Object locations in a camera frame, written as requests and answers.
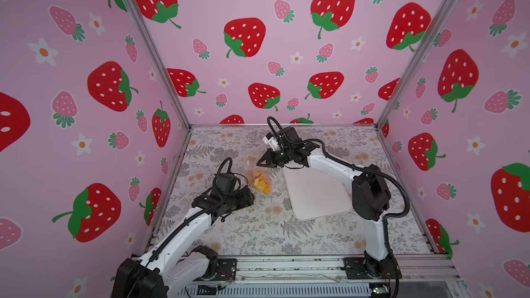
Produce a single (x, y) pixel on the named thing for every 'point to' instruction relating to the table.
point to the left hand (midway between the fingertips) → (249, 198)
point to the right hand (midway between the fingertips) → (252, 168)
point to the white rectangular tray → (314, 192)
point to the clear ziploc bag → (257, 176)
